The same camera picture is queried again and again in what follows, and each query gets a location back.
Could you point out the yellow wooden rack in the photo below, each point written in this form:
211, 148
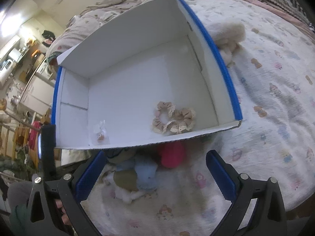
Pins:
22, 137

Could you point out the white fluffy plush toy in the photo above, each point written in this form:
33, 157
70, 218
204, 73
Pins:
126, 194

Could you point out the pink plush toy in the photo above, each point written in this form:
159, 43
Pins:
172, 154

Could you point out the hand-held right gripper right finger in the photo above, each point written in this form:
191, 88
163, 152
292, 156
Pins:
221, 179

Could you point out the person's left hand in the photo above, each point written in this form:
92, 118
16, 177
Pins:
60, 209

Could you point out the white cardboard box blue tape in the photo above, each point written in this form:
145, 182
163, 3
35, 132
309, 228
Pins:
137, 78

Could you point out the cream fluffy plush toy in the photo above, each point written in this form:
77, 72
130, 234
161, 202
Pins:
228, 39

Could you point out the beige floral blanket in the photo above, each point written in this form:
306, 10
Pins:
98, 19

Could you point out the white washing machine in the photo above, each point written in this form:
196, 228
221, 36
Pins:
43, 70

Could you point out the white kitchen cabinet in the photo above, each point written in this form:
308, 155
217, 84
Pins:
37, 93

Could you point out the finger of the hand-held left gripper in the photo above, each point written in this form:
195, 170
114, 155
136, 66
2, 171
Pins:
48, 150

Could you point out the light blue fluffy plush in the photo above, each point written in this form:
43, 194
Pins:
146, 174

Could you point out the dark hanging clothes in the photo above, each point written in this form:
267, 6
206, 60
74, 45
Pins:
48, 36

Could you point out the person's grey trousers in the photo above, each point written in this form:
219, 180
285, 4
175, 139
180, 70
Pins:
18, 194

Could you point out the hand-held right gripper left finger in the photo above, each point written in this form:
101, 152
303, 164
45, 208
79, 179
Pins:
89, 174

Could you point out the small clear plastic bag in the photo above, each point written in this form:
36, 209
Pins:
101, 134

